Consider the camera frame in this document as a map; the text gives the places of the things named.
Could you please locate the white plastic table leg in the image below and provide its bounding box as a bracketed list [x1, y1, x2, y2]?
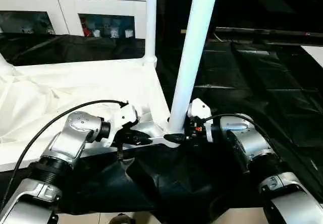
[0, 52, 15, 76]
[143, 0, 158, 66]
[167, 0, 221, 137]

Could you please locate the white plastic table top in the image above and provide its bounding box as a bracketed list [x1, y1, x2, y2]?
[0, 58, 178, 173]

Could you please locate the black plastic mat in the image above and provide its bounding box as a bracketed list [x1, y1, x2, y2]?
[0, 31, 323, 222]

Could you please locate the black bar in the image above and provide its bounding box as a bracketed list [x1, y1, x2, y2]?
[214, 27, 323, 39]

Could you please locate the white cabinet with glass doors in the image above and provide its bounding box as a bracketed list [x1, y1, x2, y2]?
[0, 0, 150, 39]

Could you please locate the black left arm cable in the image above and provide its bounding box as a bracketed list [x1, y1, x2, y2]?
[0, 99, 130, 207]

